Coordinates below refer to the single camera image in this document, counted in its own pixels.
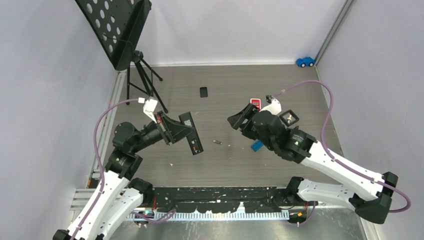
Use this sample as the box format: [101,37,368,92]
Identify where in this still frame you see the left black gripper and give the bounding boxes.
[131,110,195,153]

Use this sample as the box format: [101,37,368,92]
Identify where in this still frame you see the black remote control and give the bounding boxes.
[178,111,204,156]

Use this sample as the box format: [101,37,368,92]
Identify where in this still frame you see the white red remote control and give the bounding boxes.
[249,98,262,110]

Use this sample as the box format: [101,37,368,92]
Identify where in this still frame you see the black battery cover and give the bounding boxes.
[199,86,209,98]

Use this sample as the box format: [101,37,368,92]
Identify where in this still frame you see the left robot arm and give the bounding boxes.
[53,111,203,240]

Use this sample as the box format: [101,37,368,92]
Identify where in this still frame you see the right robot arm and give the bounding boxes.
[227,102,398,224]

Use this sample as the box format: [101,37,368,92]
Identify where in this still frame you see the blue toy brick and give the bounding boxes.
[250,140,264,152]

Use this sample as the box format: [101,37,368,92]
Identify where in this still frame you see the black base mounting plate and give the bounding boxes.
[134,186,319,215]

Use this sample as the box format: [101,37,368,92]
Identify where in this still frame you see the blue toy car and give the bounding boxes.
[295,57,315,68]

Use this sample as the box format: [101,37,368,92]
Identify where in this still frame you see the black perforated music stand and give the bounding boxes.
[75,0,169,113]

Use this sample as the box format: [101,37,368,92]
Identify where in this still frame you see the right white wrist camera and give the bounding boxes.
[260,95,282,116]

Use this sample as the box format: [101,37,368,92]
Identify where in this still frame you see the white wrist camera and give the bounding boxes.
[137,96,158,124]
[260,95,282,116]

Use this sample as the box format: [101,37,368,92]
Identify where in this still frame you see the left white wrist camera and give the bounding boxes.
[137,96,158,124]

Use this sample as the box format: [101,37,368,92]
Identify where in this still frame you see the small black square frame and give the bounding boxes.
[279,109,300,127]

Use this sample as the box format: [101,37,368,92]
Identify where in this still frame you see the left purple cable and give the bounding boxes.
[67,97,140,240]

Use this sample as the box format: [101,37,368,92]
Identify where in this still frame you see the purple cable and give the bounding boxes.
[67,97,140,240]
[271,79,412,213]

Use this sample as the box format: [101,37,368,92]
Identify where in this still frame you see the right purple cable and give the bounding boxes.
[271,79,412,213]

